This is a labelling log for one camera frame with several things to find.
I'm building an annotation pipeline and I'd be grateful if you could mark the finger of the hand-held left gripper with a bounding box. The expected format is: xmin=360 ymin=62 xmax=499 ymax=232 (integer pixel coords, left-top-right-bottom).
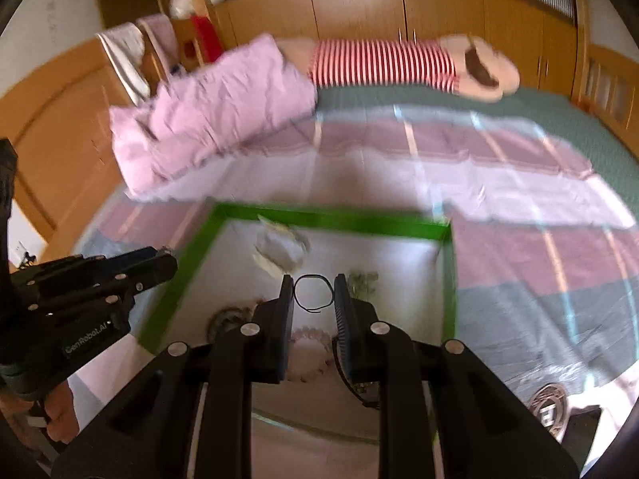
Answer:
xmin=27 ymin=279 xmax=145 ymax=318
xmin=77 ymin=246 xmax=179 ymax=291

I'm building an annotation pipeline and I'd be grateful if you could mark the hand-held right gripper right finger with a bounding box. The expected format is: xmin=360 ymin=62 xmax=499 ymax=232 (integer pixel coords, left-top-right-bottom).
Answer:
xmin=333 ymin=274 xmax=580 ymax=479

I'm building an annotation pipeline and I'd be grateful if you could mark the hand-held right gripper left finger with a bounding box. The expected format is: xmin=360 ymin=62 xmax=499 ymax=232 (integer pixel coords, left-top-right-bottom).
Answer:
xmin=52 ymin=275 xmax=295 ymax=479

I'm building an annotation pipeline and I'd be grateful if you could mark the pink bead bracelet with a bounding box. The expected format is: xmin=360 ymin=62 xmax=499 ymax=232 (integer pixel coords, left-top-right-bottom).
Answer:
xmin=284 ymin=327 xmax=334 ymax=386

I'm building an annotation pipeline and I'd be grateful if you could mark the thin dark ring bangle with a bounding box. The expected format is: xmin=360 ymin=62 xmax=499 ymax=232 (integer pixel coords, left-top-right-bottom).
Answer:
xmin=293 ymin=274 xmax=333 ymax=313

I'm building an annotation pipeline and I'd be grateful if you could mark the green cardboard box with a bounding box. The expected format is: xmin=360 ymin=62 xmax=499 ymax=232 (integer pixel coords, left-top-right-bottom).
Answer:
xmin=139 ymin=202 xmax=458 ymax=357

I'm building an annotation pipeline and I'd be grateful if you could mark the green bead bracelet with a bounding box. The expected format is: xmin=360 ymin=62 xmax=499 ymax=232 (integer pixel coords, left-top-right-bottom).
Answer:
xmin=346 ymin=271 xmax=380 ymax=296

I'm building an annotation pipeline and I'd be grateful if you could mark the dark bead bracelet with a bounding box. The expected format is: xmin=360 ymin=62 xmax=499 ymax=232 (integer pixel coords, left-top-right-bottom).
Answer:
xmin=206 ymin=306 xmax=256 ymax=344

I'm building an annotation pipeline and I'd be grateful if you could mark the person's left hand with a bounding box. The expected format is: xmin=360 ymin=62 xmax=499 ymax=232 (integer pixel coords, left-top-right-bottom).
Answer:
xmin=44 ymin=382 xmax=81 ymax=446

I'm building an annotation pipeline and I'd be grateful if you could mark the pink quilt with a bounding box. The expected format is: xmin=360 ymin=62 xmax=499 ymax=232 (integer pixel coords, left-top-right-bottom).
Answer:
xmin=109 ymin=33 xmax=319 ymax=201

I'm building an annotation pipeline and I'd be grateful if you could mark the wooden bed headboard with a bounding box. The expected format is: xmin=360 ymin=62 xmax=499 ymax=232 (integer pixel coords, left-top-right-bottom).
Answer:
xmin=0 ymin=39 xmax=168 ymax=263

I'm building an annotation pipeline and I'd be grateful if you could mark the striped pink grey bed sheet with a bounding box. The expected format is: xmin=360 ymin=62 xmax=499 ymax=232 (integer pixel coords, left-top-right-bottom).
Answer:
xmin=75 ymin=105 xmax=639 ymax=479

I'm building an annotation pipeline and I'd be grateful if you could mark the white patterned towel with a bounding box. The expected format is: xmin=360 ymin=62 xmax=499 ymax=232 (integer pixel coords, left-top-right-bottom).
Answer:
xmin=96 ymin=22 xmax=151 ymax=105

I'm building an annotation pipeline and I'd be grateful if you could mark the pink towel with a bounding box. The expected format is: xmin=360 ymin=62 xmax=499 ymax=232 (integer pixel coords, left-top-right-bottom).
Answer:
xmin=137 ymin=13 xmax=179 ymax=69

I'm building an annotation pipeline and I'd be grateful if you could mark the red bag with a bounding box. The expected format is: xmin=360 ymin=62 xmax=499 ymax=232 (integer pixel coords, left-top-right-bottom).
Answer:
xmin=192 ymin=15 xmax=224 ymax=64

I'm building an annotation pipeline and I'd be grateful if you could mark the black smartphone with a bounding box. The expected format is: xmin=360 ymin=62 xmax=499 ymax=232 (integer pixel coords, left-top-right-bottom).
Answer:
xmin=560 ymin=406 xmax=603 ymax=456

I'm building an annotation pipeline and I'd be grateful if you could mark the red white striped pillow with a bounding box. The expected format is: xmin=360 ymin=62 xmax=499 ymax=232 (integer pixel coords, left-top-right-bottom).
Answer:
xmin=306 ymin=38 xmax=461 ymax=95

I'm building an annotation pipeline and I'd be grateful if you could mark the green bed cover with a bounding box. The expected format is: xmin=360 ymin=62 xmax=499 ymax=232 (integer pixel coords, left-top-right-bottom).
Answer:
xmin=316 ymin=84 xmax=639 ymax=220

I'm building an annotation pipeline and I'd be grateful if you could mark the beige plush toy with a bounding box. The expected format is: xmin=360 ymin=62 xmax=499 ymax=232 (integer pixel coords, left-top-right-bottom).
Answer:
xmin=438 ymin=33 xmax=521 ymax=104

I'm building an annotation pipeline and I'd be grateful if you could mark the wooden wardrobe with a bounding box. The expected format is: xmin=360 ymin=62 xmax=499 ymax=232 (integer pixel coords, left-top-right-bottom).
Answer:
xmin=212 ymin=0 xmax=590 ymax=105

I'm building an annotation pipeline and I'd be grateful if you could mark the wooden bed footboard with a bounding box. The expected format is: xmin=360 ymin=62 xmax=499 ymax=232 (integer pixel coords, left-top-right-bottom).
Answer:
xmin=570 ymin=0 xmax=639 ymax=146

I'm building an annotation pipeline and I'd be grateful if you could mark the white bead bracelet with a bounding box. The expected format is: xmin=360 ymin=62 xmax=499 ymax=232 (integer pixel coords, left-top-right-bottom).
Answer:
xmin=253 ymin=215 xmax=311 ymax=277

